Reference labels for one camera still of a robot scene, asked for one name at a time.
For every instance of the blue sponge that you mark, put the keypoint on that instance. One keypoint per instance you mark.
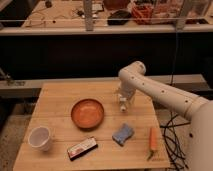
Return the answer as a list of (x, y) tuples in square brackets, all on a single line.
[(122, 134)]

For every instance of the metal post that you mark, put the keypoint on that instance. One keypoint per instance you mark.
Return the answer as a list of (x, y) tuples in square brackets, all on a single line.
[(87, 4), (185, 9)]

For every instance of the metal post right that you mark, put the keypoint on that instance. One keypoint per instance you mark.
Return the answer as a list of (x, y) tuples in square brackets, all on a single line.
[(185, 9)]

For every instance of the orange bowl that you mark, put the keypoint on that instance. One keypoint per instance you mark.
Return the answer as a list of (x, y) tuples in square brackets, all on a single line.
[(87, 113)]

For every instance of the black object on shelf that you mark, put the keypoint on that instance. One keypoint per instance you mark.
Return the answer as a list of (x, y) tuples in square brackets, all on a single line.
[(119, 17)]

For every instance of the metal clamp at left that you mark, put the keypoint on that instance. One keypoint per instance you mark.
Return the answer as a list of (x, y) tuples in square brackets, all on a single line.
[(6, 77)]

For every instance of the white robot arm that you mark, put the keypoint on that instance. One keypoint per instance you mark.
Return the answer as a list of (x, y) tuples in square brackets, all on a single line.
[(194, 108)]

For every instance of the orange basket on shelf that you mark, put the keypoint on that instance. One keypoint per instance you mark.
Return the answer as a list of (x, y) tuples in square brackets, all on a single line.
[(142, 14)]

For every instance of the orange carrot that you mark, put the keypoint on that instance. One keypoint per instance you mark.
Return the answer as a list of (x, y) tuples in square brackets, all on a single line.
[(152, 142)]

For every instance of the white bottle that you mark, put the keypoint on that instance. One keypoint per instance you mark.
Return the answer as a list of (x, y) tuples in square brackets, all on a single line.
[(122, 103)]

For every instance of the white cup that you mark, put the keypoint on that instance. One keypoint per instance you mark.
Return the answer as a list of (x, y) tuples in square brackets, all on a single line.
[(40, 138)]

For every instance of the metal post left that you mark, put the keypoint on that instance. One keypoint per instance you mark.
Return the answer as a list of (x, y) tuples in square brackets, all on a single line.
[(87, 4)]

